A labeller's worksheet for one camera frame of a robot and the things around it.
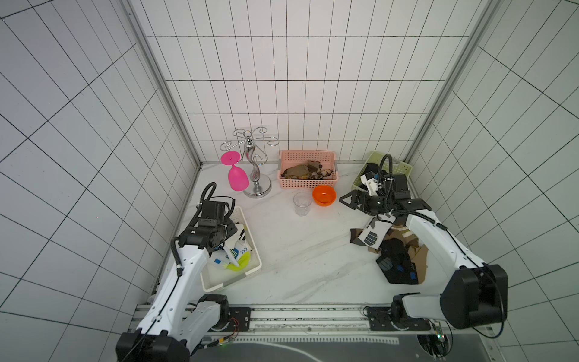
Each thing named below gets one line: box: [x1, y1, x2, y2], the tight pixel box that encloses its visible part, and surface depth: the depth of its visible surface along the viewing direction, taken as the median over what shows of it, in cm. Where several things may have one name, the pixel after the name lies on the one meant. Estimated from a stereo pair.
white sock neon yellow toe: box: [211, 239, 253, 272], surface depth 83 cm
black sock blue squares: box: [375, 238, 419, 285], surface depth 83 cm
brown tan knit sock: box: [281, 159, 334, 180], surface depth 112 cm
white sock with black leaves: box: [357, 216, 393, 250], surface depth 91 cm
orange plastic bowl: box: [312, 184, 337, 207], surface depth 105 cm
